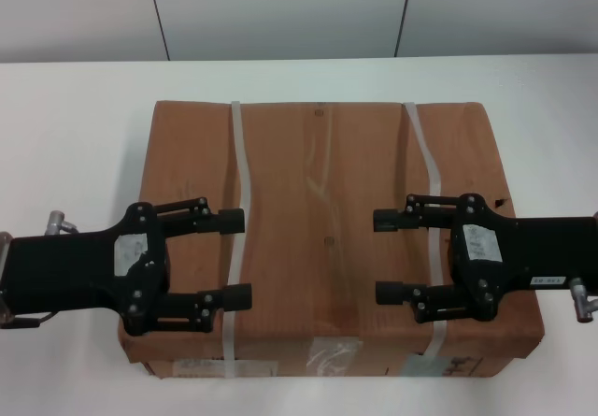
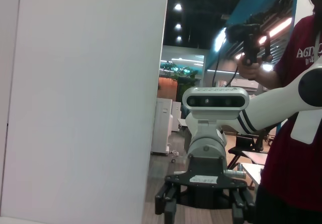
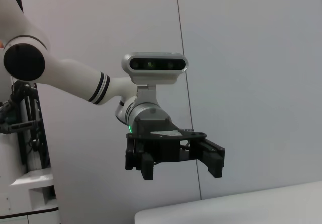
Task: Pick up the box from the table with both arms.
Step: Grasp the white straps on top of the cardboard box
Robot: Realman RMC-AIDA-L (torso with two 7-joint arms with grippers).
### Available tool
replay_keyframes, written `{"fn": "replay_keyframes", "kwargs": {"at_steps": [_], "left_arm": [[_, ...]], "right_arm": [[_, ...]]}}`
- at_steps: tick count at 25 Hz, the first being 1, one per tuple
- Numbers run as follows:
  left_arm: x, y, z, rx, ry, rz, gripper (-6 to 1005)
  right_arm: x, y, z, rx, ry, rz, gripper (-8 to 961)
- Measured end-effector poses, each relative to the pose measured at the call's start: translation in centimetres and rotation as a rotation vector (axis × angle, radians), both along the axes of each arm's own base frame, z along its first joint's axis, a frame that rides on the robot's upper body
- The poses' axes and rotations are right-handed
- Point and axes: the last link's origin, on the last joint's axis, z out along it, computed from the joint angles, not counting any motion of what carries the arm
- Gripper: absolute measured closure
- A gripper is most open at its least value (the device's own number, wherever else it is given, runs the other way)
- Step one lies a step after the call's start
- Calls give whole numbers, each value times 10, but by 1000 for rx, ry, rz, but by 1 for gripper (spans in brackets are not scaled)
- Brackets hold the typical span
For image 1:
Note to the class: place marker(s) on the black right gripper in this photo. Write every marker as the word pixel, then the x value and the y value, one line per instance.
pixel 537 252

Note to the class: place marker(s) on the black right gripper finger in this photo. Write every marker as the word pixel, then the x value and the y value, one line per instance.
pixel 390 293
pixel 388 220

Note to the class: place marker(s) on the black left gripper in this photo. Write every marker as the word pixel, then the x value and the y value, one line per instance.
pixel 70 271

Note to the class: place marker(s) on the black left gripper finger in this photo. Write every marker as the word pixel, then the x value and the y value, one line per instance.
pixel 236 296
pixel 231 222

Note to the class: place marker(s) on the brown cardboard box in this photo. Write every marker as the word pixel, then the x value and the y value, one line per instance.
pixel 327 191

